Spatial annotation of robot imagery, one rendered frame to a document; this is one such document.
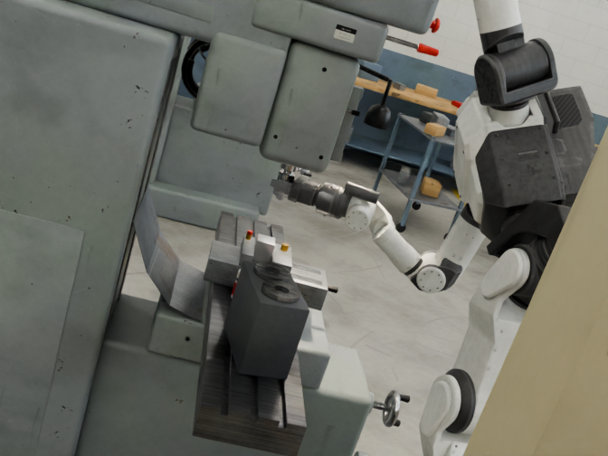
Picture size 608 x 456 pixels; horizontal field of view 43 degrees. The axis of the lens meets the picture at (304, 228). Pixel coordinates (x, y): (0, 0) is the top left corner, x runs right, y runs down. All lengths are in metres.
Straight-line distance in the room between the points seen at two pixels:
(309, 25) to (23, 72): 0.68
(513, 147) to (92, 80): 0.97
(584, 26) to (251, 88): 7.60
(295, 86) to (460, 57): 7.01
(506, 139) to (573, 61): 7.63
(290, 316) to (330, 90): 0.61
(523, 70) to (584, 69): 7.71
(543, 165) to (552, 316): 1.38
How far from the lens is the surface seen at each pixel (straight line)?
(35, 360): 2.17
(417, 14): 1.97
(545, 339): 0.36
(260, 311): 1.71
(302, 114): 2.00
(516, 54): 1.73
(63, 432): 2.28
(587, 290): 0.34
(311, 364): 2.18
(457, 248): 2.09
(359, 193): 2.08
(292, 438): 1.70
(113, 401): 2.28
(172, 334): 2.14
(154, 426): 2.31
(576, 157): 1.77
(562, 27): 9.26
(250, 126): 1.98
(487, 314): 1.70
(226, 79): 1.96
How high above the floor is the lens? 1.81
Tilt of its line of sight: 18 degrees down
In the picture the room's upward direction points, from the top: 18 degrees clockwise
